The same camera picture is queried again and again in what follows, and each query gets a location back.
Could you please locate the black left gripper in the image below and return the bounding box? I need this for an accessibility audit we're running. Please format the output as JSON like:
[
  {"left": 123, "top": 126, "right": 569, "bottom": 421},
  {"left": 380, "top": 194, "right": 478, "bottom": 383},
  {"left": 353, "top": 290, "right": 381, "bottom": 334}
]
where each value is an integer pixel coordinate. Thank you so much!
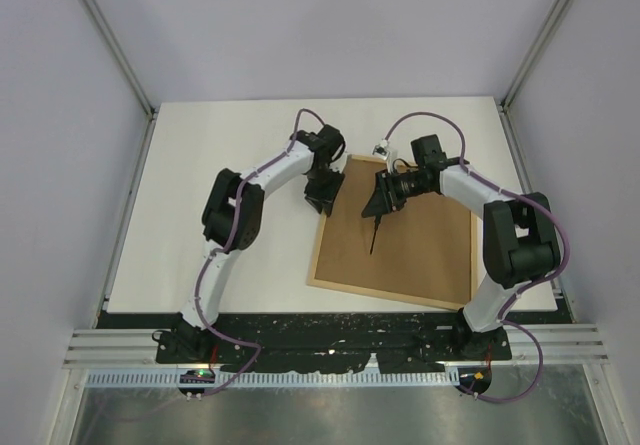
[{"left": 305, "top": 166, "right": 345, "bottom": 216}]

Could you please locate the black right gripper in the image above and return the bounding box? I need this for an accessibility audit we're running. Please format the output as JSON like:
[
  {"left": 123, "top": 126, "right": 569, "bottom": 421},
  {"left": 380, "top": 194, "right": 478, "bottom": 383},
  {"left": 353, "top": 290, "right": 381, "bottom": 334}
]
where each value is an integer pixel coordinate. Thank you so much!
[{"left": 362, "top": 168, "right": 431, "bottom": 219}]

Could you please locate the red handled screwdriver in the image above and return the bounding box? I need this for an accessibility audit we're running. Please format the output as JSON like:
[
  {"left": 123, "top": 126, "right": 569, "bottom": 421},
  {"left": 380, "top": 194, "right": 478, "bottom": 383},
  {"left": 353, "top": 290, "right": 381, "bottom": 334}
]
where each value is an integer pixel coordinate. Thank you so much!
[{"left": 369, "top": 215, "right": 382, "bottom": 255}]

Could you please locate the wooden picture frame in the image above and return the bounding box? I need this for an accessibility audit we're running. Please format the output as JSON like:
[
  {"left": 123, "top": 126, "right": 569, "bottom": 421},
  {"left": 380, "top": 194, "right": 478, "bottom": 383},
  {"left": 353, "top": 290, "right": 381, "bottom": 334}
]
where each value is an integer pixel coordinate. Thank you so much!
[{"left": 307, "top": 155, "right": 479, "bottom": 310}]

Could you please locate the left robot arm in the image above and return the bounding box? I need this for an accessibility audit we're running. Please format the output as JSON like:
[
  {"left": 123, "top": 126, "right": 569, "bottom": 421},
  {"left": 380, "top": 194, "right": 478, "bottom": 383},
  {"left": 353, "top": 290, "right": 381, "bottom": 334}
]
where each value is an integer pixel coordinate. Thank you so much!
[{"left": 159, "top": 125, "right": 346, "bottom": 363}]

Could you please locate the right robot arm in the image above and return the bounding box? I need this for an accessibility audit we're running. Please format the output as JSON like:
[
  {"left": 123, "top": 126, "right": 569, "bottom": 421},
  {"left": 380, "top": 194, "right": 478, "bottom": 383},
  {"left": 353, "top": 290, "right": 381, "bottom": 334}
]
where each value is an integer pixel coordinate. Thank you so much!
[{"left": 361, "top": 135, "right": 561, "bottom": 359}]

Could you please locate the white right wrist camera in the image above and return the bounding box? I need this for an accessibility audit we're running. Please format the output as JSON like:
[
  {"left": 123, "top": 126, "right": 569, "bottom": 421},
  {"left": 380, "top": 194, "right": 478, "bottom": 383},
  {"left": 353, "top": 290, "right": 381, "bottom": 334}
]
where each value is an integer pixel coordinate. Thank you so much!
[{"left": 372, "top": 139, "right": 397, "bottom": 172}]

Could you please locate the black speckled base plate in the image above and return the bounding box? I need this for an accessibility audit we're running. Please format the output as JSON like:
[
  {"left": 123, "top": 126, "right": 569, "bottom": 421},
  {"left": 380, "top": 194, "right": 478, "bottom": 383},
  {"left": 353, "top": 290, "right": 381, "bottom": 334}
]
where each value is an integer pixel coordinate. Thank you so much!
[{"left": 97, "top": 312, "right": 512, "bottom": 374}]

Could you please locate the aluminium rail across front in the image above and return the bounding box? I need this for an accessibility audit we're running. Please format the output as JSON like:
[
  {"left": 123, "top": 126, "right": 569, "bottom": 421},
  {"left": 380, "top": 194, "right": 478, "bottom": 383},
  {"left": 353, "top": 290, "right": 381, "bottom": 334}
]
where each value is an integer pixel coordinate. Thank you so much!
[{"left": 63, "top": 323, "right": 609, "bottom": 369}]

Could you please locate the white slotted cable duct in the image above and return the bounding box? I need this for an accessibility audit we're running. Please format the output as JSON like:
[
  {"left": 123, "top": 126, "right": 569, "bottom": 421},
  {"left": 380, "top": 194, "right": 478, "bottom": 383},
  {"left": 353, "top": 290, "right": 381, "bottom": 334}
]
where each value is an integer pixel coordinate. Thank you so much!
[{"left": 85, "top": 368, "right": 459, "bottom": 389}]

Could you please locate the right aluminium corner post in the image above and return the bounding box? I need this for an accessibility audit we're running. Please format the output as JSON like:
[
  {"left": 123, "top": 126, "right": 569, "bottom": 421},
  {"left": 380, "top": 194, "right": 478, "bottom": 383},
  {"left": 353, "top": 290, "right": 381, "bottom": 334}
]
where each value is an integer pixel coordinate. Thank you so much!
[{"left": 498, "top": 0, "right": 594, "bottom": 114}]

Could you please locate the aluminium corner post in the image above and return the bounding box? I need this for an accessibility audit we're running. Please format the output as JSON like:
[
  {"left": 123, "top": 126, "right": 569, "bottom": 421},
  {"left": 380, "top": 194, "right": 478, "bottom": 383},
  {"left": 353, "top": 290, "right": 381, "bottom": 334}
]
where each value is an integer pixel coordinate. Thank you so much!
[
  {"left": 498, "top": 0, "right": 594, "bottom": 114},
  {"left": 62, "top": 0, "right": 157, "bottom": 119}
]

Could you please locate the left aluminium corner post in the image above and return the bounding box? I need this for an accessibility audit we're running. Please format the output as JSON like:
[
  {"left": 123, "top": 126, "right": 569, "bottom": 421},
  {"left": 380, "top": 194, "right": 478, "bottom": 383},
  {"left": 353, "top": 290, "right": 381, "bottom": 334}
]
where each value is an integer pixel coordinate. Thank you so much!
[{"left": 62, "top": 0, "right": 157, "bottom": 119}]

